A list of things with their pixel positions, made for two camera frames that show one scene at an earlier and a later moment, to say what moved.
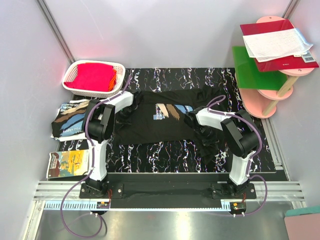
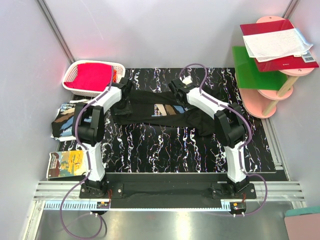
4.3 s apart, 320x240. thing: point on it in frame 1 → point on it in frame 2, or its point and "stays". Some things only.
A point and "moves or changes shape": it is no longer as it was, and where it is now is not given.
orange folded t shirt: [113, 81] stays
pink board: [305, 227] stays
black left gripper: [124, 114] → [127, 89]
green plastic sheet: [248, 76] stays
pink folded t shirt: [93, 76] stays
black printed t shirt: [158, 116] moves or changes shape
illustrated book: [64, 164] stays
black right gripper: [207, 133] → [175, 87]
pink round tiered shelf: [262, 103] stays
